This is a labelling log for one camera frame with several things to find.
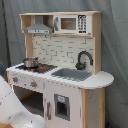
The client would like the black toy stovetop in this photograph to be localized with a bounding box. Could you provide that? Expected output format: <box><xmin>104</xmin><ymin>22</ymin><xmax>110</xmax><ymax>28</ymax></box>
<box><xmin>18</xmin><ymin>63</ymin><xmax>55</xmax><ymax>73</ymax></box>

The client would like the red stove knob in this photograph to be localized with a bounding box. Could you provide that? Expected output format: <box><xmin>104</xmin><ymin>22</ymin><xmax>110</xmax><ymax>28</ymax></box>
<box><xmin>12</xmin><ymin>77</ymin><xmax>18</xmax><ymax>83</ymax></box>
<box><xmin>30</xmin><ymin>81</ymin><xmax>37</xmax><ymax>88</ymax></box>

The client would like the silver toy pot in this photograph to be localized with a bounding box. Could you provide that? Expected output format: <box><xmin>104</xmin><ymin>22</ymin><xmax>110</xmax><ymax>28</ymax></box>
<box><xmin>23</xmin><ymin>57</ymin><xmax>39</xmax><ymax>68</ymax></box>

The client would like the grey ice dispenser panel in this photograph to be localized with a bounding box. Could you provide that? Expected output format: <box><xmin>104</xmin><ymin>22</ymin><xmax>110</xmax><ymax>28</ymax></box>
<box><xmin>54</xmin><ymin>94</ymin><xmax>70</xmax><ymax>120</ymax></box>

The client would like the right red stove knob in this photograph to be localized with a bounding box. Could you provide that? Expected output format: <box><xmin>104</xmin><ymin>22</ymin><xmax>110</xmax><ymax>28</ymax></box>
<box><xmin>30</xmin><ymin>81</ymin><xmax>37</xmax><ymax>88</ymax></box>

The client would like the grey cupboard door handle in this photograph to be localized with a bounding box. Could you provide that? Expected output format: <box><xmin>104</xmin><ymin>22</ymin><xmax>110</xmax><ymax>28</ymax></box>
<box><xmin>47</xmin><ymin>102</ymin><xmax>51</xmax><ymax>120</ymax></box>

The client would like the grey range hood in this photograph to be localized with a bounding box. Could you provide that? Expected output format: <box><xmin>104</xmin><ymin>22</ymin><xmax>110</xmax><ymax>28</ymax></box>
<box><xmin>24</xmin><ymin>16</ymin><xmax>52</xmax><ymax>34</ymax></box>

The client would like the wooden toy kitchen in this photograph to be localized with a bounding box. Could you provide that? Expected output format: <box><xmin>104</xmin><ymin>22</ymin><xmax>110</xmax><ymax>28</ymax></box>
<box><xmin>7</xmin><ymin>11</ymin><xmax>114</xmax><ymax>128</ymax></box>

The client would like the grey toy sink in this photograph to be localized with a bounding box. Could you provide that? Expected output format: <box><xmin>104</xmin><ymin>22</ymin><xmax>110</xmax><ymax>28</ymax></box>
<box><xmin>52</xmin><ymin>68</ymin><xmax>92</xmax><ymax>81</ymax></box>

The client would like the toy microwave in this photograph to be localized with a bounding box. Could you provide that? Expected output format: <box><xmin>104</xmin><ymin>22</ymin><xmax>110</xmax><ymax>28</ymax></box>
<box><xmin>54</xmin><ymin>15</ymin><xmax>91</xmax><ymax>34</ymax></box>

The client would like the black toy faucet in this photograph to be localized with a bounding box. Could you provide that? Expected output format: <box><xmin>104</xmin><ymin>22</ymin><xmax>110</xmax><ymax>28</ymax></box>
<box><xmin>75</xmin><ymin>51</ymin><xmax>93</xmax><ymax>70</ymax></box>

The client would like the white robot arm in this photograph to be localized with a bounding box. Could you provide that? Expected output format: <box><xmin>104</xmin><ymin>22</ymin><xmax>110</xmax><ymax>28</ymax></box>
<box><xmin>0</xmin><ymin>61</ymin><xmax>46</xmax><ymax>128</ymax></box>

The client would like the left red stove knob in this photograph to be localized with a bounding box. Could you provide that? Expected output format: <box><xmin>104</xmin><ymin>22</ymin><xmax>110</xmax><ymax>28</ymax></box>
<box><xmin>12</xmin><ymin>77</ymin><xmax>18</xmax><ymax>83</ymax></box>

